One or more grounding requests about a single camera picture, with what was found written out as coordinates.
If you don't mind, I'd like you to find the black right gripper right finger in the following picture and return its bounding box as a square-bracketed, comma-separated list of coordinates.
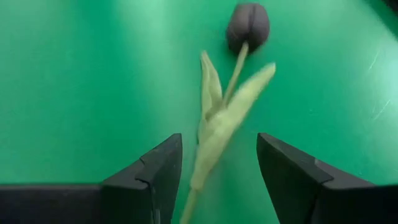
[256, 133, 398, 224]

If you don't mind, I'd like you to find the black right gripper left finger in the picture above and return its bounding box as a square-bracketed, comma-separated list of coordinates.
[0, 133, 183, 224]

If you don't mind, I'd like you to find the black artificial tulip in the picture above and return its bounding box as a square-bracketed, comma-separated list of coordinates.
[179, 2, 277, 224]

